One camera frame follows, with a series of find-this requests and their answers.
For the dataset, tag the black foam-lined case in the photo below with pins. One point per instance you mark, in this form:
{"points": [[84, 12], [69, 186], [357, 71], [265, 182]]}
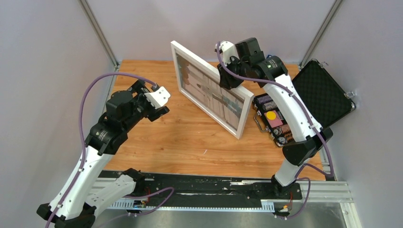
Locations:
{"points": [[322, 95]]}

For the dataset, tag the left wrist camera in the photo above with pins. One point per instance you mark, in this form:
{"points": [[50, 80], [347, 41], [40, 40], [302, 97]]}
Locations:
{"points": [[158, 98]]}

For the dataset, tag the poker chip tray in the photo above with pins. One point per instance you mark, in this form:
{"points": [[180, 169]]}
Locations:
{"points": [[269, 119]]}

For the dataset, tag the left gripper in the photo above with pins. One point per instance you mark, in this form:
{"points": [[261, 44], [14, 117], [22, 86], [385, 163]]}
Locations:
{"points": [[137, 88]]}

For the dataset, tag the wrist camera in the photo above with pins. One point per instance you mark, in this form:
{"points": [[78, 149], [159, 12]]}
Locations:
{"points": [[227, 50], [158, 98]]}

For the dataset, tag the large printed photo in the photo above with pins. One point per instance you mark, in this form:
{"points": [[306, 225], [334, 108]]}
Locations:
{"points": [[211, 94]]}

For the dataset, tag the colourful toy blocks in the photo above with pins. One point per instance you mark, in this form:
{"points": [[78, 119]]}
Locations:
{"points": [[274, 61]]}

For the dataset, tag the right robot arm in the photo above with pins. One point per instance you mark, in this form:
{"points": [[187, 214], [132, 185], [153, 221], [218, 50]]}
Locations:
{"points": [[309, 135]]}

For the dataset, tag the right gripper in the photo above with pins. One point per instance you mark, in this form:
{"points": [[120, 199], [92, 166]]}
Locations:
{"points": [[225, 80]]}

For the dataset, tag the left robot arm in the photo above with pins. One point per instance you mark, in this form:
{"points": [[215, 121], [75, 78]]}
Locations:
{"points": [[75, 206]]}

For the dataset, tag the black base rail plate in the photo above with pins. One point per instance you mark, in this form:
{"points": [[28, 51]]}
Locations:
{"points": [[192, 191]]}

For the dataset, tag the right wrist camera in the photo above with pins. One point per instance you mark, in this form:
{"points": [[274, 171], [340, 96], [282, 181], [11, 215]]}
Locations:
{"points": [[227, 50]]}

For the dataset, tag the light wooden picture frame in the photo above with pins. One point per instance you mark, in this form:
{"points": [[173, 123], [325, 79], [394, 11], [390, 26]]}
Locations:
{"points": [[199, 80]]}

